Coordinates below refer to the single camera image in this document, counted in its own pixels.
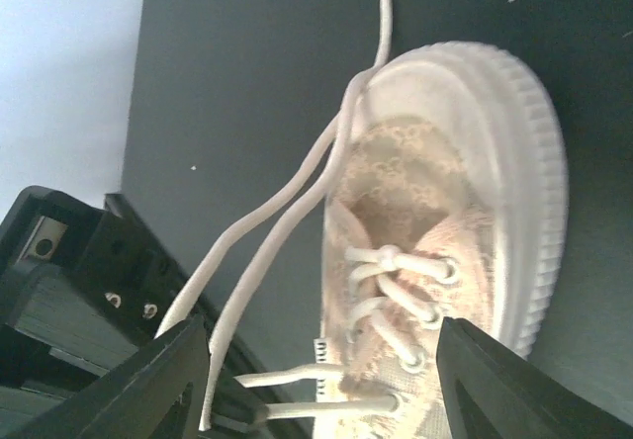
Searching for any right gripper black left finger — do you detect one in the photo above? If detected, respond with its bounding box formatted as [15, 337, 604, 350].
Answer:
[6, 316, 209, 439]

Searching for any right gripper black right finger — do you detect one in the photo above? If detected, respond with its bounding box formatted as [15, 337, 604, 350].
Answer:
[436, 317, 632, 439]

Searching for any white shoelace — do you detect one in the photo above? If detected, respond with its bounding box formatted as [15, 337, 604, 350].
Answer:
[155, 0, 459, 433]

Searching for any beige sneaker shoe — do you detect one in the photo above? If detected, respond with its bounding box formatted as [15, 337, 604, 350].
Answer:
[313, 42, 568, 438]

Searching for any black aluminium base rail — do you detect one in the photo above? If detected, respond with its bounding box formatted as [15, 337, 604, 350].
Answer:
[0, 186, 317, 439]

